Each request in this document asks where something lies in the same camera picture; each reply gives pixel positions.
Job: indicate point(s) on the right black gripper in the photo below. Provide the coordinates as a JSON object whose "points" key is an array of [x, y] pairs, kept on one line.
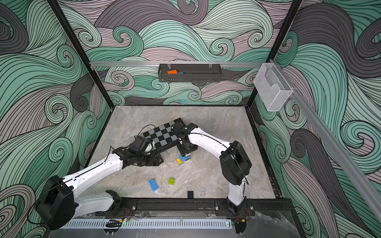
{"points": [[185, 150]]}

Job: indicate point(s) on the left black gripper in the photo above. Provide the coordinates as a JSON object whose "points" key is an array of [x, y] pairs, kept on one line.
{"points": [[152, 162]]}

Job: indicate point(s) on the light blue long brick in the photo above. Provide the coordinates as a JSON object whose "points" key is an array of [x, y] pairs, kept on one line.
{"points": [[184, 158], [153, 185]]}

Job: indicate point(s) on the yellow square brick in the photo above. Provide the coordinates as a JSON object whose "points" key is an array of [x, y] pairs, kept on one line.
{"points": [[179, 161]]}

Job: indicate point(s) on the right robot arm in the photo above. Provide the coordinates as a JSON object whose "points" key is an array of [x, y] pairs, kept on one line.
{"points": [[234, 161]]}

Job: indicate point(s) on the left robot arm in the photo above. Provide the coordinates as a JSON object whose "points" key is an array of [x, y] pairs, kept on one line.
{"points": [[60, 199]]}

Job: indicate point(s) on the black grey chessboard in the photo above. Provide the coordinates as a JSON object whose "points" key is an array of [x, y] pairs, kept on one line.
{"points": [[162, 137]]}

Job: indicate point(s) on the lime green square brick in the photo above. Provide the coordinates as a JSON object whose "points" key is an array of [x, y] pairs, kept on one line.
{"points": [[171, 181]]}

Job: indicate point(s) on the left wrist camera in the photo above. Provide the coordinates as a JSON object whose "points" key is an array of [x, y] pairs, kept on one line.
{"points": [[143, 144]]}

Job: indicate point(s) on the black wall tray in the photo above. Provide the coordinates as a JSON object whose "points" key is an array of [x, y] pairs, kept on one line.
{"points": [[199, 73]]}

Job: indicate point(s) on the white slotted cable duct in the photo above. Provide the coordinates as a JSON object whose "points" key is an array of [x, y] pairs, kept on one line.
{"points": [[220, 224]]}

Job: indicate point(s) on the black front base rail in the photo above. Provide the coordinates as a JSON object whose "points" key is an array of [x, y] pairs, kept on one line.
{"points": [[217, 206]]}

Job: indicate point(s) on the aluminium rail back wall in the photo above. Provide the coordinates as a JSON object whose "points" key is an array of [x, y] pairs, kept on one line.
{"points": [[135, 63]]}

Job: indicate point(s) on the aluminium rail wall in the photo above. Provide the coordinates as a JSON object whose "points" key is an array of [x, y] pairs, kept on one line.
{"points": [[363, 185], [135, 63]]}

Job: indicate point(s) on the clear plastic wall bin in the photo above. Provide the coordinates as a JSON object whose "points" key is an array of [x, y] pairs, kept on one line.
{"points": [[272, 86]]}

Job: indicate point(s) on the aluminium rail right wall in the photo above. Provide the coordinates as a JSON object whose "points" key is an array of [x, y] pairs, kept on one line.
{"points": [[363, 185]]}

